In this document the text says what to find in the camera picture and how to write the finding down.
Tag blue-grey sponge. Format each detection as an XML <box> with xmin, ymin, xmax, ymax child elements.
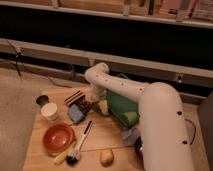
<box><xmin>68</xmin><ymin>104</ymin><xmax>85</xmax><ymax>124</ymax></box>

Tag wooden board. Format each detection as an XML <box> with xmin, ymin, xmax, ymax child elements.
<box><xmin>23</xmin><ymin>87</ymin><xmax>144</xmax><ymax>171</ymax></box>

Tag orange bowl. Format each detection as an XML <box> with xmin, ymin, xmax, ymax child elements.
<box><xmin>42</xmin><ymin>123</ymin><xmax>75</xmax><ymax>153</ymax></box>

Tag yellow potato toy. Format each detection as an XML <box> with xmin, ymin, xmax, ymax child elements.
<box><xmin>100</xmin><ymin>149</ymin><xmax>114</xmax><ymax>167</ymax></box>

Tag black cable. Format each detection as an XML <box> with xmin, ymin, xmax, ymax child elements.
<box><xmin>185</xmin><ymin>118</ymin><xmax>198</xmax><ymax>146</ymax></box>

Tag small dark cup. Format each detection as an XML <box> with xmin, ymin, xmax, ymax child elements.
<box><xmin>36</xmin><ymin>95</ymin><xmax>49</xmax><ymax>106</ymax></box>

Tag brown chocolate bar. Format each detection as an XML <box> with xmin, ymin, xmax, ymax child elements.
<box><xmin>64</xmin><ymin>90</ymin><xmax>84</xmax><ymax>106</ymax></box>

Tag green plastic tray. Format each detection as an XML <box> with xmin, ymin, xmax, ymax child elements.
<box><xmin>106</xmin><ymin>73</ymin><xmax>141</xmax><ymax>129</ymax></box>

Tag yellow-green item in tray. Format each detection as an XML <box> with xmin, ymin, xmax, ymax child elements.
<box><xmin>124</xmin><ymin>112</ymin><xmax>138</xmax><ymax>123</ymax></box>

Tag dark brown bowl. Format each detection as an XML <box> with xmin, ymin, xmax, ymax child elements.
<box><xmin>134</xmin><ymin>136</ymin><xmax>143</xmax><ymax>160</ymax></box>

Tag white paper cup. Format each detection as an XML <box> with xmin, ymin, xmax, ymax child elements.
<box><xmin>41</xmin><ymin>102</ymin><xmax>58</xmax><ymax>122</ymax></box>

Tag grey crumpled cloth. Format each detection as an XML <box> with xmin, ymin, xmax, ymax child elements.
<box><xmin>121</xmin><ymin>128</ymin><xmax>140</xmax><ymax>146</ymax></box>

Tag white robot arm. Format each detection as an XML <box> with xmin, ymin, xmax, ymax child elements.
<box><xmin>85</xmin><ymin>63</ymin><xmax>195</xmax><ymax>171</ymax></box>

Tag dark grape bunch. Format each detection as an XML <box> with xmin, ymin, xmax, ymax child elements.
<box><xmin>77</xmin><ymin>101</ymin><xmax>92</xmax><ymax>115</ymax></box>

